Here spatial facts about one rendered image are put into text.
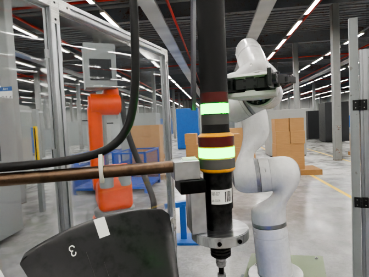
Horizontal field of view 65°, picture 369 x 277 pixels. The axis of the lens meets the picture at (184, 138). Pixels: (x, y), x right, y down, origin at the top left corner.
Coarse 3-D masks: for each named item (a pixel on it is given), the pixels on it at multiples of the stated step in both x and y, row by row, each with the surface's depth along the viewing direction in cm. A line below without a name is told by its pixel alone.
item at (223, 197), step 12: (216, 180) 33; (228, 180) 34; (216, 192) 33; (228, 192) 34; (216, 204) 33; (228, 204) 34; (216, 216) 34; (228, 216) 34; (216, 228) 34; (228, 228) 34; (216, 252) 34; (228, 252) 34
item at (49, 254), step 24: (120, 216) 46; (144, 216) 48; (168, 216) 50; (48, 240) 41; (72, 240) 42; (96, 240) 43; (120, 240) 44; (144, 240) 44; (168, 240) 46; (24, 264) 39; (48, 264) 39; (72, 264) 40; (96, 264) 41; (120, 264) 41; (144, 264) 42; (168, 264) 43
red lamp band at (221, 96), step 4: (208, 92) 33; (212, 92) 33; (216, 92) 33; (220, 92) 33; (224, 92) 33; (200, 96) 34; (204, 96) 33; (208, 96) 33; (212, 96) 33; (216, 96) 33; (220, 96) 33; (224, 96) 33; (200, 100) 34; (204, 100) 33; (208, 100) 33; (212, 100) 33; (216, 100) 33; (220, 100) 33; (224, 100) 33
